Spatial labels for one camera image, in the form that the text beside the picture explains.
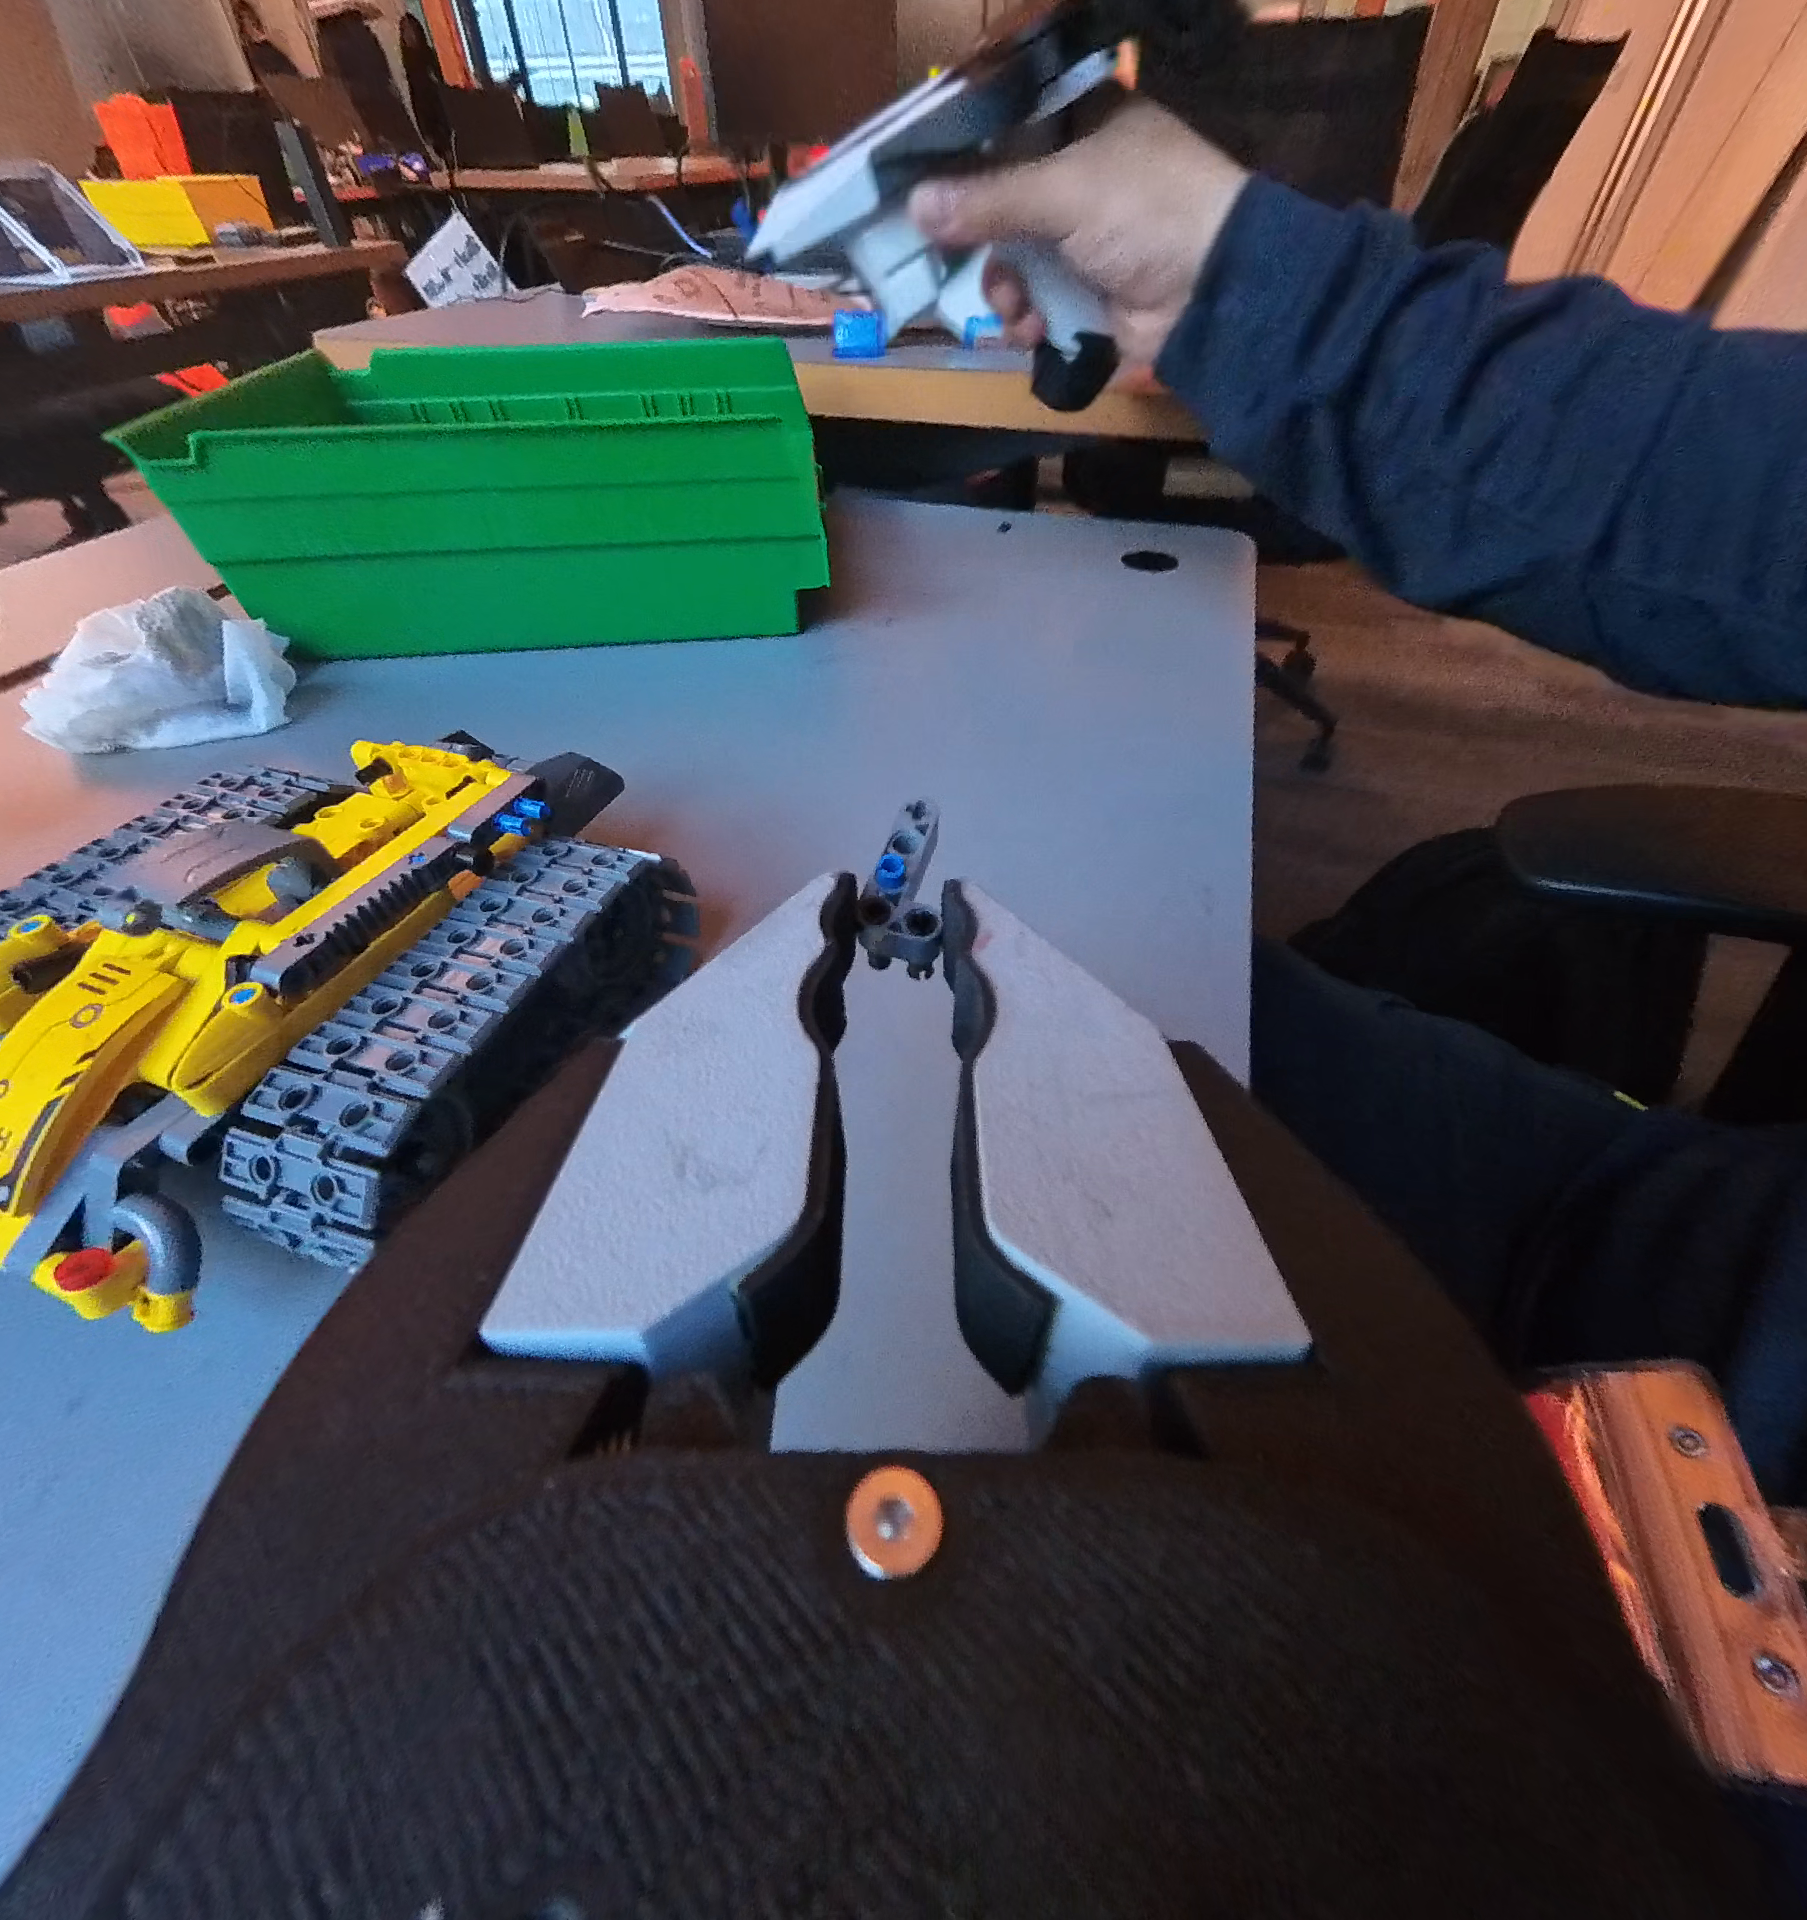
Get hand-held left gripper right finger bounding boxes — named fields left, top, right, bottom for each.
left=941, top=879, right=1316, bottom=1400

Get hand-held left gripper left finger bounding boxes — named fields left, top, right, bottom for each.
left=482, top=875, right=860, bottom=1388

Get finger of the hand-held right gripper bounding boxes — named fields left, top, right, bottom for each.
left=741, top=81, right=983, bottom=274

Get grey toy beam blue pins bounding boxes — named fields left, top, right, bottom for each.
left=856, top=798, right=950, bottom=980

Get yellow toy tracked robot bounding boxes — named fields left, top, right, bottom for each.
left=0, top=730, right=704, bottom=1336

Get person's right forearm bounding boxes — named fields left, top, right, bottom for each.
left=1156, top=176, right=1807, bottom=711

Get grey desk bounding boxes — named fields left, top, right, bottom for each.
left=0, top=491, right=1261, bottom=1920

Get person's right hand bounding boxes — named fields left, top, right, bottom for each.
left=905, top=101, right=1253, bottom=369

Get printed paper sheet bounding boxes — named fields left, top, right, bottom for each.
left=584, top=265, right=847, bottom=334

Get grey topped back table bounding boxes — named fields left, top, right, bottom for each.
left=312, top=286, right=1207, bottom=446

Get distant paned window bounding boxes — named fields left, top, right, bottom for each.
left=469, top=0, right=682, bottom=111

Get white sign card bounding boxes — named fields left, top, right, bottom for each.
left=405, top=210, right=511, bottom=310

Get green plastic bin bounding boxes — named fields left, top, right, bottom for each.
left=102, top=337, right=832, bottom=663

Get black office chair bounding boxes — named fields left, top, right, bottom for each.
left=1251, top=619, right=1342, bottom=776

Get black chair armrest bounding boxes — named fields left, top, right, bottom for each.
left=1492, top=783, right=1807, bottom=1127

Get yellow storage bin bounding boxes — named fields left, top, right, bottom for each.
left=82, top=173, right=277, bottom=251

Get orange storage bin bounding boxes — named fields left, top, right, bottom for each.
left=90, top=93, right=194, bottom=179

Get white crumpled tissue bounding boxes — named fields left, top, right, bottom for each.
left=20, top=585, right=300, bottom=756

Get clear acrylic stand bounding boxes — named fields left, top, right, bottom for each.
left=0, top=157, right=150, bottom=289

